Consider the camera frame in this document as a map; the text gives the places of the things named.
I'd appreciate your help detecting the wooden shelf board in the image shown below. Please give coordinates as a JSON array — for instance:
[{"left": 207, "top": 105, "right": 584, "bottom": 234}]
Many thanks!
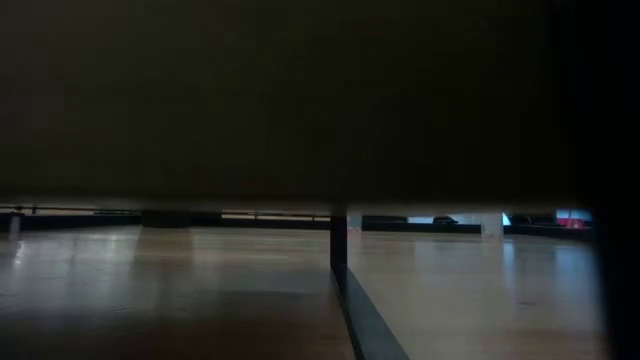
[{"left": 0, "top": 0, "right": 596, "bottom": 216}]

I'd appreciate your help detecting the black bar device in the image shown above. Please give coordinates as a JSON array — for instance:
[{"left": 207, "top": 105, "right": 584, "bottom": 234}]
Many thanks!
[{"left": 362, "top": 214, "right": 482, "bottom": 234}]

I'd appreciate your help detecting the red background object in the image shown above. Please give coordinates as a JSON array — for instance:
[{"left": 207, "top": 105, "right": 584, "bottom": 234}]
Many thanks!
[{"left": 556, "top": 217, "right": 593, "bottom": 230}]

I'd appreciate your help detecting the black shelf divider frame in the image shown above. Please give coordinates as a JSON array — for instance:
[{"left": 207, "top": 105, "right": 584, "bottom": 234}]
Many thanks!
[{"left": 328, "top": 204, "right": 411, "bottom": 360}]

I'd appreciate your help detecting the black aluminium table frame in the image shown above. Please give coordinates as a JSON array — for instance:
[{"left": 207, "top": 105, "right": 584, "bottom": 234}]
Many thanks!
[{"left": 0, "top": 204, "right": 596, "bottom": 236}]

